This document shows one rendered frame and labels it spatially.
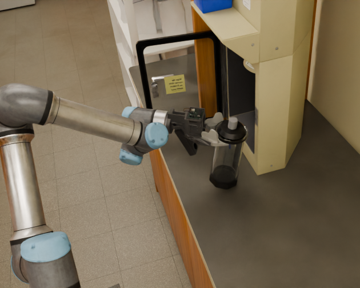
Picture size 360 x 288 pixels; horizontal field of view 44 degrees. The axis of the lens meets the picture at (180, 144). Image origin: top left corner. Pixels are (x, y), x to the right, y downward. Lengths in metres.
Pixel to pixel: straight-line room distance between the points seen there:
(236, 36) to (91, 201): 1.95
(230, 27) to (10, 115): 0.67
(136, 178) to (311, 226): 1.78
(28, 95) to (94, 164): 2.12
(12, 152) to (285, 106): 0.86
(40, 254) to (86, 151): 2.34
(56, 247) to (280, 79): 0.83
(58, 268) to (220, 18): 0.86
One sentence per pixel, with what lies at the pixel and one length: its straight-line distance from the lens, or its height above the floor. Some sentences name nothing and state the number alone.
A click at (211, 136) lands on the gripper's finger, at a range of 1.40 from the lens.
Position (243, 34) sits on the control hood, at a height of 1.51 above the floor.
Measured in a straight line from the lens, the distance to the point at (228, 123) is 1.41.
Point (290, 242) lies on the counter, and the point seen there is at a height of 0.94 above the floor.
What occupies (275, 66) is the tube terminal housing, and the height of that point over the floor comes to 1.39.
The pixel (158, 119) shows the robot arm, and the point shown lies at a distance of 1.43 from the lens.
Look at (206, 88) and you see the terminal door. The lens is 1.75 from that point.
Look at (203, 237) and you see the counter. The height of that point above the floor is 0.94.
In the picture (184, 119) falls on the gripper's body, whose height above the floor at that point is 1.26.
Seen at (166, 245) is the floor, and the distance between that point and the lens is 2.67.
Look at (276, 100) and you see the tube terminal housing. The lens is 1.49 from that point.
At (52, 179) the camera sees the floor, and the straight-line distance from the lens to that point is 3.27.
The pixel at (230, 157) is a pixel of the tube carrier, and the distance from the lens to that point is 1.45.
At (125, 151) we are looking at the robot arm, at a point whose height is 1.21.
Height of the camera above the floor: 2.09
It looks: 39 degrees down
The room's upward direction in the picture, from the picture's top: 7 degrees counter-clockwise
